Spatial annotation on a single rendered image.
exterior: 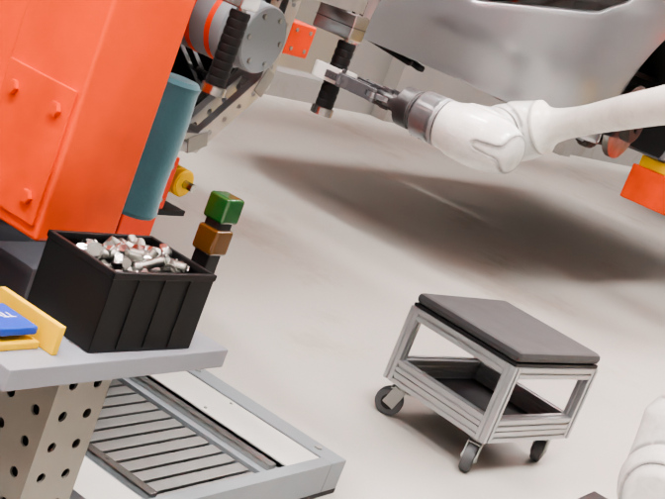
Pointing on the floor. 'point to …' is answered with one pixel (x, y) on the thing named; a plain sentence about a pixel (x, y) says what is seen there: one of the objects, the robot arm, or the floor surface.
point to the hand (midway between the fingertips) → (333, 73)
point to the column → (47, 438)
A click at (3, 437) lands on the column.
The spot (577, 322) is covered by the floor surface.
